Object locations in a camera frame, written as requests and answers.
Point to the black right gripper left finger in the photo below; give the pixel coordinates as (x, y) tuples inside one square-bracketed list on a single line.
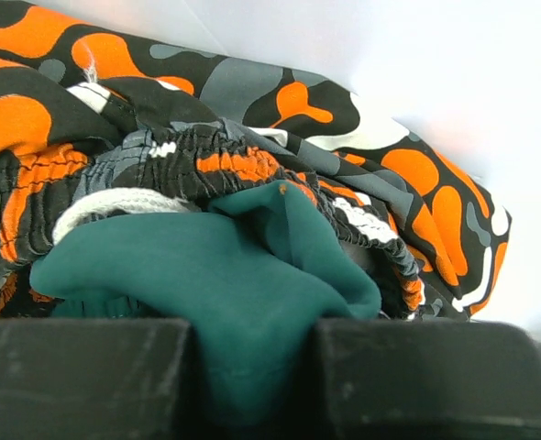
[(95, 379)]

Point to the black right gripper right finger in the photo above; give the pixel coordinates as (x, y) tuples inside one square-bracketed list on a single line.
[(432, 380)]

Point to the teal green cloth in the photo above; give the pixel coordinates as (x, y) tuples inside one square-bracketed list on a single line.
[(252, 274)]

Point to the orange black camouflage shorts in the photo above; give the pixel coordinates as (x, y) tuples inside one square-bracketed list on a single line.
[(84, 109)]

